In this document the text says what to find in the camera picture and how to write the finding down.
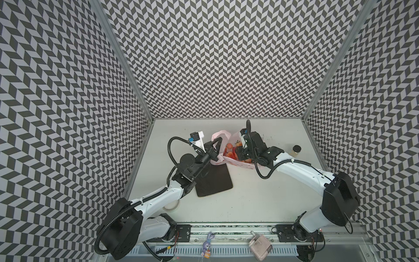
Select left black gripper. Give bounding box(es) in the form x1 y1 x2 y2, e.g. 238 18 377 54
191 136 223 179

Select pink plastic bag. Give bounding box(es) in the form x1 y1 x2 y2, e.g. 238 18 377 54
210 130 255 169

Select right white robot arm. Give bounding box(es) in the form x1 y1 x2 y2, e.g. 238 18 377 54
238 120 361 242

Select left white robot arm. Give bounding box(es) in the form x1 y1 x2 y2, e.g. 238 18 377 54
94 133 222 260

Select fake fruits in bag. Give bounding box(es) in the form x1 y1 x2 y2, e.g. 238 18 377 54
223 141 253 163

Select black square mat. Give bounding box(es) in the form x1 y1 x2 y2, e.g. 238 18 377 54
195 164 233 198

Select small jar black lid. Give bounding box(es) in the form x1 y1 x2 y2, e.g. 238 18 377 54
289 145 302 158

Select clear tape roll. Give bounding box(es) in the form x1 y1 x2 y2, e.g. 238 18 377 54
163 200 180 212

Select pink translucent box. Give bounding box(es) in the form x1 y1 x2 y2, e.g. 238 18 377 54
249 231 272 262

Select purple bunny toy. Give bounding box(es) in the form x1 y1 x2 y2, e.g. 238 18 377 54
201 232 215 259

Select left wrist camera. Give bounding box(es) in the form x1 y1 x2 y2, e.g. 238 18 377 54
188 131 205 152

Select aluminium corner post right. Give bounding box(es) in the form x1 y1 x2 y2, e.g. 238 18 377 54
302 0 377 123

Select aluminium corner post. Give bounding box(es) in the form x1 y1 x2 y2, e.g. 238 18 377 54
302 0 377 123
89 0 154 122

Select aluminium corner post left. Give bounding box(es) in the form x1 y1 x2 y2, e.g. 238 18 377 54
89 0 154 122

